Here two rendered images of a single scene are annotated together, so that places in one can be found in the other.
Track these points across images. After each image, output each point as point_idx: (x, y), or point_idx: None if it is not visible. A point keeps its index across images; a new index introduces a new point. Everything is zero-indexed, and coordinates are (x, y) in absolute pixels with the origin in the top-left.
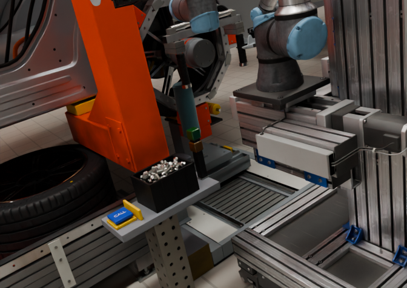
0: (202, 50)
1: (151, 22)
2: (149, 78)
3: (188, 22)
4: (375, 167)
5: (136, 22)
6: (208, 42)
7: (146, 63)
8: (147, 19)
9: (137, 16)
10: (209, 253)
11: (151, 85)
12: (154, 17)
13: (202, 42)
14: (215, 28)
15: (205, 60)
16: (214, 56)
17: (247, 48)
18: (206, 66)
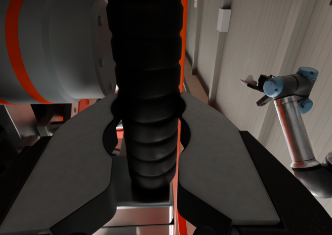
0: (111, 62)
1: (72, 106)
2: (186, 19)
3: (286, 75)
4: None
5: (183, 82)
6: (111, 88)
7: (185, 39)
8: (76, 109)
9: (83, 108)
10: None
11: (187, 9)
12: (71, 117)
13: (114, 85)
14: (316, 70)
15: (105, 25)
16: (95, 39)
17: (199, 99)
18: (102, 0)
